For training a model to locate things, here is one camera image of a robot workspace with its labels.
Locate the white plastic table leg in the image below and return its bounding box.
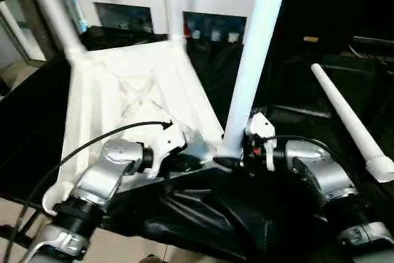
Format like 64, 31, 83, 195
310, 62, 394, 184
165, 0, 188, 52
22, 0, 88, 62
217, 0, 292, 160

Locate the grey metal stand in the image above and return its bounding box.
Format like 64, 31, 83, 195
0, 0, 78, 67

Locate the black bench with silver rail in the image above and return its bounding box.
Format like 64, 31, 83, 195
348, 35, 394, 79

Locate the black plastic mat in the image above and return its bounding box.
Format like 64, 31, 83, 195
0, 26, 394, 263

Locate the white plastic table top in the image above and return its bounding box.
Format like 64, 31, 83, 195
41, 41, 248, 217

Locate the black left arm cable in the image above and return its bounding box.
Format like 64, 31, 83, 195
2, 120, 174, 263

